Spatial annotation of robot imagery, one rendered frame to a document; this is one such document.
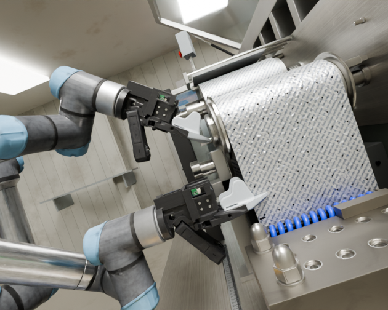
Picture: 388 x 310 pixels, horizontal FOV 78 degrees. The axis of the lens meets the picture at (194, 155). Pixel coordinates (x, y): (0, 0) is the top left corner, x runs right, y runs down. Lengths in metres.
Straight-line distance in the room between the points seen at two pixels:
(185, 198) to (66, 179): 4.77
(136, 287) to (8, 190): 0.55
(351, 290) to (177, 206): 0.29
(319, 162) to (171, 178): 3.98
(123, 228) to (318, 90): 0.45
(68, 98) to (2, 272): 0.35
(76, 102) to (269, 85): 0.40
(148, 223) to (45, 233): 5.24
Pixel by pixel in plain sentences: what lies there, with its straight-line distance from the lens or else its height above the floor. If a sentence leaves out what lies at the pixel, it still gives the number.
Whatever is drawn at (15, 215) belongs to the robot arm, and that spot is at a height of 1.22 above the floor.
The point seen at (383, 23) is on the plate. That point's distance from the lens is 0.59.
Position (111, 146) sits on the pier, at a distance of 4.45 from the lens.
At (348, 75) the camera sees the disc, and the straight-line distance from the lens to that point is 0.55.
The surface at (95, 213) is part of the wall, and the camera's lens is 5.03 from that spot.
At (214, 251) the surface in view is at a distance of 0.50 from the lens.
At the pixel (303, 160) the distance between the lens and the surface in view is 0.51.
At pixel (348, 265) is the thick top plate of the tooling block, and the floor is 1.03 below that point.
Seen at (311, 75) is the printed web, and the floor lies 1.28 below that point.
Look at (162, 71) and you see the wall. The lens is 4.53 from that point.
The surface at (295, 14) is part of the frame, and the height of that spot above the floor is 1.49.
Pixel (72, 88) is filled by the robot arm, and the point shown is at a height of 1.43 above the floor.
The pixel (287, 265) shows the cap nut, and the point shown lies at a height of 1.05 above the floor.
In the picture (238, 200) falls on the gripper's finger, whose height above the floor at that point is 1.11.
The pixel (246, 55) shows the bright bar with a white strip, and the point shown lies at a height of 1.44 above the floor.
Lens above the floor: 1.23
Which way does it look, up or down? 2 degrees down
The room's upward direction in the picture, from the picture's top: 20 degrees counter-clockwise
